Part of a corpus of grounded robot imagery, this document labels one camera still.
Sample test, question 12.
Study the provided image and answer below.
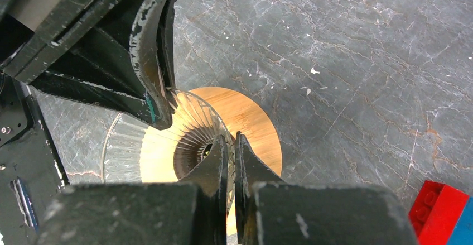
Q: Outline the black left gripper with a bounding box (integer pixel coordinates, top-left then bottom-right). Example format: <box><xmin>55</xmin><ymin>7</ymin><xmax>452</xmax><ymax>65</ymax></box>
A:
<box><xmin>1</xmin><ymin>0</ymin><xmax>172</xmax><ymax>129</ymax></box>

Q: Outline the blue lego brick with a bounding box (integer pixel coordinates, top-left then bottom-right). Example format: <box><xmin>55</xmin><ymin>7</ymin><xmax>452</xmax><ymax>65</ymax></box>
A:
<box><xmin>447</xmin><ymin>197</ymin><xmax>473</xmax><ymax>245</ymax></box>

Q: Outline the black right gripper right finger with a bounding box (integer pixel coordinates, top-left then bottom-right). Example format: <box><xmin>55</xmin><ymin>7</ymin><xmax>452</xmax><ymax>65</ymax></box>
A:
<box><xmin>234</xmin><ymin>132</ymin><xmax>283</xmax><ymax>244</ymax></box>

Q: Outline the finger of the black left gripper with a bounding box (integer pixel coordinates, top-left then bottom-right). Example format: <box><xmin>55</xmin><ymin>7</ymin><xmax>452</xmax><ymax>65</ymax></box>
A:
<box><xmin>157</xmin><ymin>0</ymin><xmax>177</xmax><ymax>88</ymax></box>

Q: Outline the clear ribbed glass funnel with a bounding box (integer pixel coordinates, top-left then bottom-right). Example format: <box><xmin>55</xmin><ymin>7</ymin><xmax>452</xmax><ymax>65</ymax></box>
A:
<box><xmin>101</xmin><ymin>89</ymin><xmax>235</xmax><ymax>208</ymax></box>

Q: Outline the round wooden dripper stand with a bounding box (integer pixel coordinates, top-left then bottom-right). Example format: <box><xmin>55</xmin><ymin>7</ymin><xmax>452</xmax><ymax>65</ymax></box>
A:
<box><xmin>140</xmin><ymin>86</ymin><xmax>283</xmax><ymax>237</ymax></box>

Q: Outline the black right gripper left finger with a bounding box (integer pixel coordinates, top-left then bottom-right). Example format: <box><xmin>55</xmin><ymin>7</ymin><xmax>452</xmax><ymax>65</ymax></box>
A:
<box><xmin>180</xmin><ymin>135</ymin><xmax>228</xmax><ymax>244</ymax></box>

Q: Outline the red lego brick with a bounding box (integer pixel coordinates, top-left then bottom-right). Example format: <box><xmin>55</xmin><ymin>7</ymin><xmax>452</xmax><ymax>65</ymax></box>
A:
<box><xmin>408</xmin><ymin>180</ymin><xmax>472</xmax><ymax>244</ymax></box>

